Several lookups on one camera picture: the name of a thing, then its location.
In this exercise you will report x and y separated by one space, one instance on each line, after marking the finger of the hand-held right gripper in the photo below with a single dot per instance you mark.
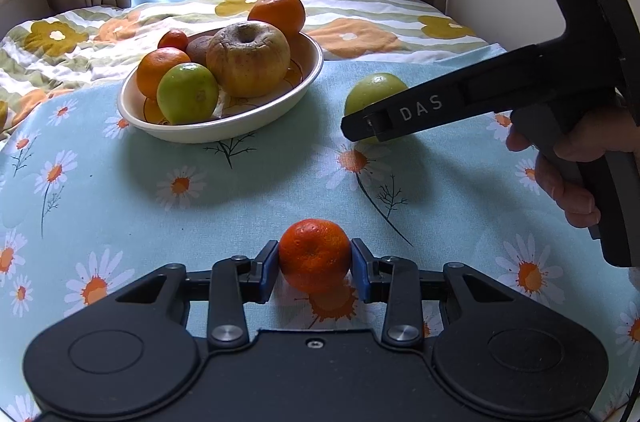
450 95

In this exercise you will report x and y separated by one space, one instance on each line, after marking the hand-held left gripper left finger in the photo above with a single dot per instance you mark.
267 271

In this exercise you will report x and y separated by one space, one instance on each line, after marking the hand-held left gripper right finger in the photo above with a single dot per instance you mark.
359 271

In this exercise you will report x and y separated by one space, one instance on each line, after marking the small tangerine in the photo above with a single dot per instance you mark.
314 257

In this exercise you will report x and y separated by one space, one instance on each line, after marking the green apple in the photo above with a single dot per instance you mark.
187 95
372 92

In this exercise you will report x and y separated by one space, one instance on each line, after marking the cream plate with duck print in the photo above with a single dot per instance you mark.
250 115

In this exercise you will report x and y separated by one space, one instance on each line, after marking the orange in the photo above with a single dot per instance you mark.
277 13
155 70

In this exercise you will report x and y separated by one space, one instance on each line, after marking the wrinkled yellow-red apple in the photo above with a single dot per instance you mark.
248 60

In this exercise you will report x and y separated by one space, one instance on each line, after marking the person's right hand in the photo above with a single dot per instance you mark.
590 137

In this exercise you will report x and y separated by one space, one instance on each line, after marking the light blue daisy tablecloth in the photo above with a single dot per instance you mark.
150 212

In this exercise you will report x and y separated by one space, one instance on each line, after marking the brown kiwi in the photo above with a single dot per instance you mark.
197 50

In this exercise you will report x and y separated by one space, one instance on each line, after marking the red cherry tomato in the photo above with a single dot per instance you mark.
173 40

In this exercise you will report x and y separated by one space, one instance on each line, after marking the striped floral blanket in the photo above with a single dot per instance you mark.
75 47

